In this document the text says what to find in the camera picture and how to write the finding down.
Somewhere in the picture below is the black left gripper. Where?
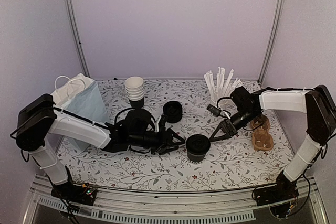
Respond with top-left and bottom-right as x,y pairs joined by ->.
129,127 -> 186,156

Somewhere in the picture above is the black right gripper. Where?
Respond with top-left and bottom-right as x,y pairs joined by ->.
209,108 -> 259,142

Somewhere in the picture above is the stack of black lids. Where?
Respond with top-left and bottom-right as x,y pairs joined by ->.
163,101 -> 183,123

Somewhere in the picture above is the brown cardboard cup carrier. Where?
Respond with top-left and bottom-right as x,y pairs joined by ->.
250,115 -> 274,152

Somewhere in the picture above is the stack of paper cups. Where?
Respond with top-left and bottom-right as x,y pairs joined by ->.
124,76 -> 145,108

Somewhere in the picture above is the white paper bag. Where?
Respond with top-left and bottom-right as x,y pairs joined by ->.
49,73 -> 108,152

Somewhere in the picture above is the black paper coffee cup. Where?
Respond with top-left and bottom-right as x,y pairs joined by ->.
187,150 -> 207,163

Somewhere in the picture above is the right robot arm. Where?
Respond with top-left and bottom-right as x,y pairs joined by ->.
210,85 -> 335,201

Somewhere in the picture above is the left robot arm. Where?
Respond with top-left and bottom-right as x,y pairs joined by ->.
10,94 -> 185,200

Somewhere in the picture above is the floral tablecloth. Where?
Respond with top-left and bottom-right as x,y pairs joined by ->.
57,79 -> 293,191

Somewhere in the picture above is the white cup holding straws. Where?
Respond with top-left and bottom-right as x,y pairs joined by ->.
211,97 -> 231,110

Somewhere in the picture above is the bundle of white wrapped straws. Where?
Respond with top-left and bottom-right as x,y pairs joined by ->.
203,67 -> 243,103

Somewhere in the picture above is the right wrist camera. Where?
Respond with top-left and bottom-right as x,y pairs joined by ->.
206,104 -> 231,119

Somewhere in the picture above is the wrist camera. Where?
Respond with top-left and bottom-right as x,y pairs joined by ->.
206,104 -> 231,119
155,114 -> 167,133

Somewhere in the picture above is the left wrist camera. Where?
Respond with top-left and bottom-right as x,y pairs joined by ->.
155,114 -> 167,133

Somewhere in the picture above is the front aluminium rail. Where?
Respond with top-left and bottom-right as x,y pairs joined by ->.
24,176 -> 331,223

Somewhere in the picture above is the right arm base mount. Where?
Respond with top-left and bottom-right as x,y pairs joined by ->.
251,182 -> 299,219

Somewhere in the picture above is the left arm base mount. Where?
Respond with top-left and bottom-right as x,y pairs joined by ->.
51,182 -> 97,206

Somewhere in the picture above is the right aluminium frame post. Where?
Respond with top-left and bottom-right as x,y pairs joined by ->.
258,0 -> 285,85

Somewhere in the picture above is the aluminium frame post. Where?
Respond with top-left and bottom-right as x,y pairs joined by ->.
65,0 -> 90,77
258,0 -> 285,85

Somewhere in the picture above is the left aluminium frame post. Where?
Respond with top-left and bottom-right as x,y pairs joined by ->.
65,0 -> 90,77

